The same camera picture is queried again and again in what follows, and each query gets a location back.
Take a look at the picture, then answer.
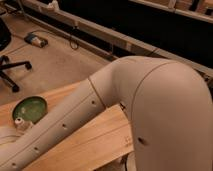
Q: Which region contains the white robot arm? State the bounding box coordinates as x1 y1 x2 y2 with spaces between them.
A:
0 56 213 171

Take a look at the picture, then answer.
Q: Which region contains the green ceramic bowl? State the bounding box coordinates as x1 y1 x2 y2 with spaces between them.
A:
12 96 48 124

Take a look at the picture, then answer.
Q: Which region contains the black office chair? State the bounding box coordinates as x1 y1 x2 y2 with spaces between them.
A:
0 18 32 92

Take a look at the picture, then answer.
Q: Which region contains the long metal frame rail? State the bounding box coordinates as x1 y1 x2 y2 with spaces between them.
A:
22 0 213 78

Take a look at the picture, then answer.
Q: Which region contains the black cable on floor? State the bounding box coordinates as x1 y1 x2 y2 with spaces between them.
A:
33 26 80 51

